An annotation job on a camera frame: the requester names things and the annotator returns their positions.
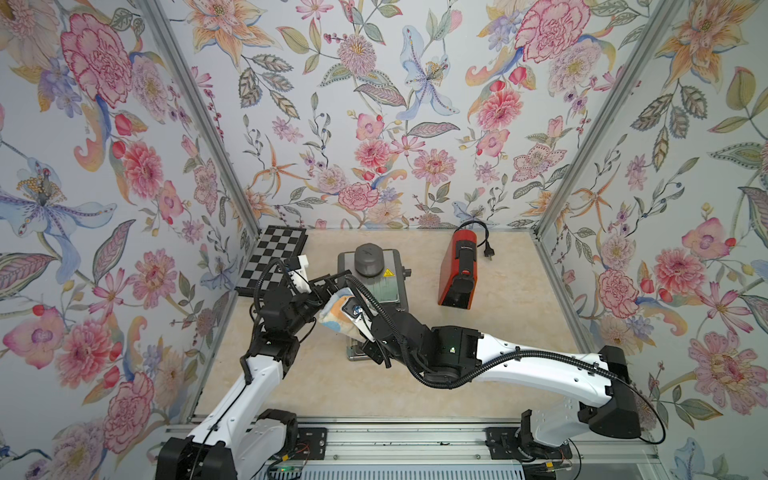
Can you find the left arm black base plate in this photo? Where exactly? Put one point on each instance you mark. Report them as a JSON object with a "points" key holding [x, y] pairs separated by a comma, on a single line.
{"points": [[304, 444]]}

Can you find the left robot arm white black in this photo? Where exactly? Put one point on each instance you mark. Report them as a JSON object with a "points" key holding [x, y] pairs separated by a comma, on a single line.
{"points": [[237, 440]]}

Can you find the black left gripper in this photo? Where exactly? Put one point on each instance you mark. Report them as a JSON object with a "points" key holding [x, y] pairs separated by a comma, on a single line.
{"points": [[328, 289]]}

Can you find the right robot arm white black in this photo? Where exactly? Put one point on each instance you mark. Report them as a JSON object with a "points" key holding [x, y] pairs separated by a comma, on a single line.
{"points": [[597, 393]]}

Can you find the left aluminium corner post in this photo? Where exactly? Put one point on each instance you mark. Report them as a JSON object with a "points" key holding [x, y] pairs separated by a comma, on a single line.
{"points": [[162, 32]]}

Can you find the black white chessboard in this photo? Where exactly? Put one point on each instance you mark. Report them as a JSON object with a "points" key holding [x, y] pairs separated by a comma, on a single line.
{"points": [[276, 242]]}

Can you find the aluminium rail frame front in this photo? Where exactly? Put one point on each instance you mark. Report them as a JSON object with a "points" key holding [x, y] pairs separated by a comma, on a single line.
{"points": [[411, 449]]}

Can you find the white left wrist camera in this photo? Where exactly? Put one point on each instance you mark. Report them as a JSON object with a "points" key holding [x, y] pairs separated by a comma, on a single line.
{"points": [[296, 268]]}

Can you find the right aluminium corner post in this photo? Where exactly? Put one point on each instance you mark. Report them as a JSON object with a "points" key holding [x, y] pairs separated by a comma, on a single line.
{"points": [[650, 36]]}

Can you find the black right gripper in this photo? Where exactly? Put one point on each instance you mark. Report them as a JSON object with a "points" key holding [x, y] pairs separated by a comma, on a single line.
{"points": [[374, 344]]}

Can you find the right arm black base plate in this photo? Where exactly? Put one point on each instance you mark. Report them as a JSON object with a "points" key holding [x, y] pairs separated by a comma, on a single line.
{"points": [[507, 443]]}

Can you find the aluminium corner post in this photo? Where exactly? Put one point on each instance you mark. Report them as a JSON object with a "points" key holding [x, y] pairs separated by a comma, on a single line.
{"points": [[162, 32], [650, 36]]}

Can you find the orange blue patterned cloth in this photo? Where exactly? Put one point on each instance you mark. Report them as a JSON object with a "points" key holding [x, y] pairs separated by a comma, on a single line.
{"points": [[332, 316]]}

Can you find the red capsule coffee machine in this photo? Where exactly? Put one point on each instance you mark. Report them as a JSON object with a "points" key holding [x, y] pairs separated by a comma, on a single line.
{"points": [[458, 274]]}

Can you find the silver grey coffee machine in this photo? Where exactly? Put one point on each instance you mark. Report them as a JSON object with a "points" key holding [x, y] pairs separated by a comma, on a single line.
{"points": [[382, 273]]}

